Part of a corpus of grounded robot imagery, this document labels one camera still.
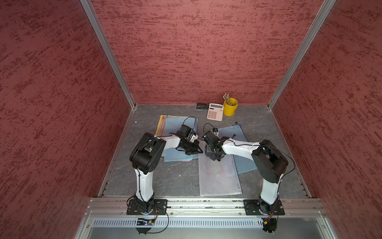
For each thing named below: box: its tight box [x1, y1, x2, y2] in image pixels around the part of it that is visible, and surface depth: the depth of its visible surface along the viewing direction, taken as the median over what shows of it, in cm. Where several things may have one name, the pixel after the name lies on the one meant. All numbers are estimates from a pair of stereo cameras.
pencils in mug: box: [222, 92, 233, 107], surface depth 108 cm
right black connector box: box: [261, 217, 278, 234], surface depth 72 cm
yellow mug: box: [223, 97, 239, 117], surface depth 112 cm
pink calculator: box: [206, 103, 224, 122], surface depth 116 cm
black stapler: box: [196, 102, 209, 111], surface depth 120 cm
